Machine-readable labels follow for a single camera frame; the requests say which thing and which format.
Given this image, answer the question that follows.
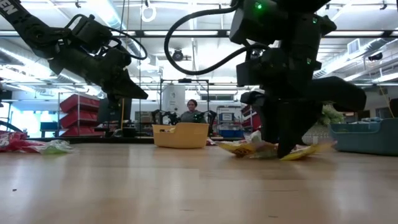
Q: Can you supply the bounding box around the black background rig frame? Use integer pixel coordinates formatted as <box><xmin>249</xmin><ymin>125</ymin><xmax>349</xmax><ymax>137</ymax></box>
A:
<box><xmin>159</xmin><ymin>78</ymin><xmax>210</xmax><ymax>138</ymax></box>

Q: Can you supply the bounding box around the black overhead light bar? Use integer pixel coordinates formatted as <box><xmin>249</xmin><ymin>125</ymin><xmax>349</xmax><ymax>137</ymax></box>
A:
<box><xmin>118</xmin><ymin>29</ymin><xmax>398</xmax><ymax>39</ymax></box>

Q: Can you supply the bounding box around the white hanging cable loop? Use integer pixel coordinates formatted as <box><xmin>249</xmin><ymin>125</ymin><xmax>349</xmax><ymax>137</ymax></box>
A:
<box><xmin>141</xmin><ymin>4</ymin><xmax>157</xmax><ymax>23</ymax></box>

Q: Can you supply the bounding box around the dark blue plastic bin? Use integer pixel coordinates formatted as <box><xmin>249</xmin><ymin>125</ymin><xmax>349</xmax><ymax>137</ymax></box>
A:
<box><xmin>328</xmin><ymin>117</ymin><xmax>398</xmax><ymax>156</ymax></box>

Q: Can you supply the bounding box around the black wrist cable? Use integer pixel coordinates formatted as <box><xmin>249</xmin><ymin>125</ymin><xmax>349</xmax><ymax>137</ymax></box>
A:
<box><xmin>164</xmin><ymin>4</ymin><xmax>271</xmax><ymax>76</ymax></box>
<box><xmin>63</xmin><ymin>14</ymin><xmax>149</xmax><ymax>62</ymax></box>

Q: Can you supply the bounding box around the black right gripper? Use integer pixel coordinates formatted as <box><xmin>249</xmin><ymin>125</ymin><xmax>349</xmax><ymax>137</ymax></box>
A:
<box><xmin>235</xmin><ymin>43</ymin><xmax>368</xmax><ymax>159</ymax></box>

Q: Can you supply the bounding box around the black hanging cable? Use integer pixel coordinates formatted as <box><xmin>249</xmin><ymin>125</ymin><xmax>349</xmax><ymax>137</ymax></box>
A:
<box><xmin>138</xmin><ymin>0</ymin><xmax>142</xmax><ymax>135</ymax></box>
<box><xmin>119</xmin><ymin>0</ymin><xmax>126</xmax><ymax>30</ymax></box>

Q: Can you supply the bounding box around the blue storage bin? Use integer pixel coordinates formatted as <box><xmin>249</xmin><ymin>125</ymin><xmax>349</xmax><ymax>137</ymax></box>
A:
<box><xmin>219</xmin><ymin>129</ymin><xmax>246</xmax><ymax>139</ymax></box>

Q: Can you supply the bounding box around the red storage bin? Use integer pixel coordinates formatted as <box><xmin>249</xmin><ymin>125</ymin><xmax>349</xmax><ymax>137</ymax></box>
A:
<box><xmin>241</xmin><ymin>104</ymin><xmax>259</xmax><ymax>114</ymax></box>
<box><xmin>244</xmin><ymin>112</ymin><xmax>262</xmax><ymax>130</ymax></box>
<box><xmin>59</xmin><ymin>109</ymin><xmax>100</xmax><ymax>129</ymax></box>
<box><xmin>59</xmin><ymin>94</ymin><xmax>101</xmax><ymax>113</ymax></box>
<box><xmin>61</xmin><ymin>126</ymin><xmax>106</xmax><ymax>138</ymax></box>

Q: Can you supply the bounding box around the person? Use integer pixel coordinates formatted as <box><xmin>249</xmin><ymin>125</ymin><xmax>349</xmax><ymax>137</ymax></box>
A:
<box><xmin>179</xmin><ymin>99</ymin><xmax>203</xmax><ymax>124</ymax></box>

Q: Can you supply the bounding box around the black computer monitor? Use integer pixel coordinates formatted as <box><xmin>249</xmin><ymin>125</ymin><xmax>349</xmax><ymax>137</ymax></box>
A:
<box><xmin>98</xmin><ymin>98</ymin><xmax>133</xmax><ymax>124</ymax></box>

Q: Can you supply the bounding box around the green artificial potted plant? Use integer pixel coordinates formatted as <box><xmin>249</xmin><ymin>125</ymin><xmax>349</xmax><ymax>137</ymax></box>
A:
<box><xmin>302</xmin><ymin>103</ymin><xmax>346</xmax><ymax>146</ymax></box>

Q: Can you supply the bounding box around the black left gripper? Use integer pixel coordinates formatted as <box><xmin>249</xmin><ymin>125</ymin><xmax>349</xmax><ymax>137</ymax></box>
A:
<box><xmin>46</xmin><ymin>14</ymin><xmax>149</xmax><ymax>101</ymax></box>

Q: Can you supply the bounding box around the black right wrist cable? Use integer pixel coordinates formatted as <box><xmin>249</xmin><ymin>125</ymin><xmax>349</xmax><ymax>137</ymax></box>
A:
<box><xmin>164</xmin><ymin>4</ymin><xmax>271</xmax><ymax>76</ymax></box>

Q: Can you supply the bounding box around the black dome camera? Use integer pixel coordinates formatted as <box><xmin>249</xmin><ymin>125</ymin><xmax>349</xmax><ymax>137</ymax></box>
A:
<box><xmin>171</xmin><ymin>49</ymin><xmax>185</xmax><ymax>62</ymax></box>

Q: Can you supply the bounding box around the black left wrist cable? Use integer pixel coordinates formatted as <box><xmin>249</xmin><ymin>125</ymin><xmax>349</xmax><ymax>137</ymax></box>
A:
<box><xmin>63</xmin><ymin>14</ymin><xmax>149</xmax><ymax>62</ymax></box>

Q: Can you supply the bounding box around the yellow plastic bin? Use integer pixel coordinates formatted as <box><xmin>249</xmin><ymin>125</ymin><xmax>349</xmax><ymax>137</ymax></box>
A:
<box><xmin>152</xmin><ymin>121</ymin><xmax>210</xmax><ymax>149</ymax></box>

